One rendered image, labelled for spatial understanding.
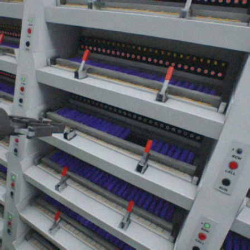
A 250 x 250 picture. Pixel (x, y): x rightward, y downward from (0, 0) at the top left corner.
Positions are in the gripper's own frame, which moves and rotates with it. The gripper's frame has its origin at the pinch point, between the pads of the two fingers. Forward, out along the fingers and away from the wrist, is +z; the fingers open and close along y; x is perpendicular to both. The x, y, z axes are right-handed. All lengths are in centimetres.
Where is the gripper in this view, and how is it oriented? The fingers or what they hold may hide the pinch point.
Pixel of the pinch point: (53, 127)
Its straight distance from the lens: 59.5
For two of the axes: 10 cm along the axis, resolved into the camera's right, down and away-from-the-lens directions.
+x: 3.1, -9.5, -0.9
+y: 8.7, 3.2, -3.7
